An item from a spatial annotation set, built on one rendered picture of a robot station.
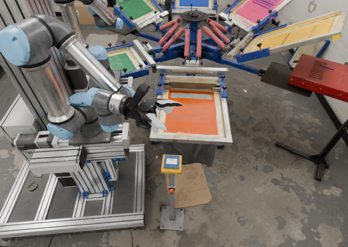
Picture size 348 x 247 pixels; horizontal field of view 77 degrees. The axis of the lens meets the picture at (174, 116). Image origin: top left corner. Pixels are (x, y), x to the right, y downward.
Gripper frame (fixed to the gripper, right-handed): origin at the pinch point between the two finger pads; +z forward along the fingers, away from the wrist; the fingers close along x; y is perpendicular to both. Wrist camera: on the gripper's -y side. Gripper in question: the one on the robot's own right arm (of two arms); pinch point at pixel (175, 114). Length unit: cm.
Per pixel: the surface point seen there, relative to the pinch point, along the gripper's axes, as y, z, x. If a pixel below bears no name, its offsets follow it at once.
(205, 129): 63, 1, -72
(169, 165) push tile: 67, -12, -31
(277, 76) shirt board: 51, 49, -164
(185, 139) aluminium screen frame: 62, -9, -54
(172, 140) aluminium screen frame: 63, -18, -51
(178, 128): 64, -18, -65
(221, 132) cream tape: 63, 13, -73
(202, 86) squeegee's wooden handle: 50, -14, -112
